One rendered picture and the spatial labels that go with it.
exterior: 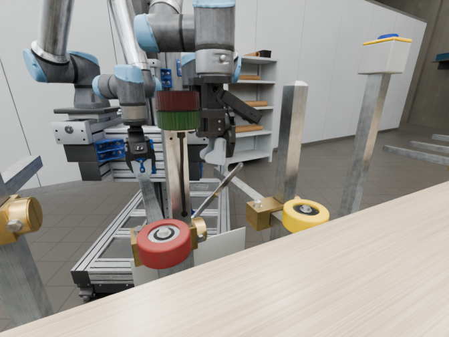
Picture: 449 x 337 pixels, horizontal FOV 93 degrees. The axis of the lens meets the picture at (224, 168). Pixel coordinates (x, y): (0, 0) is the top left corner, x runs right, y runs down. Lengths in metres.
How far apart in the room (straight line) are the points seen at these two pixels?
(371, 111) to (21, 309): 0.79
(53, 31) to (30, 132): 2.14
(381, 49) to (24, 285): 0.80
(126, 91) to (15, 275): 0.47
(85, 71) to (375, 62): 1.05
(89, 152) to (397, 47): 1.09
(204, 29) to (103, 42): 2.64
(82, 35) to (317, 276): 2.99
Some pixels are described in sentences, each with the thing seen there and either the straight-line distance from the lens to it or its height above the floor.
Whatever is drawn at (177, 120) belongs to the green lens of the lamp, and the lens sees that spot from 0.29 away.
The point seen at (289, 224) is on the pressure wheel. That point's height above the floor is 0.89.
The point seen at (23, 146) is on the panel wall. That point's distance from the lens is 3.14.
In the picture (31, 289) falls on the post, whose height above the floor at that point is 0.83.
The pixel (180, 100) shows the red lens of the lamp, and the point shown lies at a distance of 0.29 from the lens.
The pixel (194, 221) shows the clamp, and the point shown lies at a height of 0.87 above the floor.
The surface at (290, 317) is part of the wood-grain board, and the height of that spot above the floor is 0.90.
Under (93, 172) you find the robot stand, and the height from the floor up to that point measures 0.77.
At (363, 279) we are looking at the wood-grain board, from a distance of 0.33.
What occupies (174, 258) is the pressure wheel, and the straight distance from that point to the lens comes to 0.34.
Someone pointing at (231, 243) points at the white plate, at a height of 0.77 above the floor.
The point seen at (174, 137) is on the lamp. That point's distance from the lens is 0.35.
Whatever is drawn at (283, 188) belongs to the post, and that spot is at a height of 0.91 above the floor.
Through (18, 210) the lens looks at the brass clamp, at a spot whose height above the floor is 0.96.
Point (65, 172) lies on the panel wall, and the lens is 3.17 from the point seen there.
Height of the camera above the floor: 1.11
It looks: 20 degrees down
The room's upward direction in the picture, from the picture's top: straight up
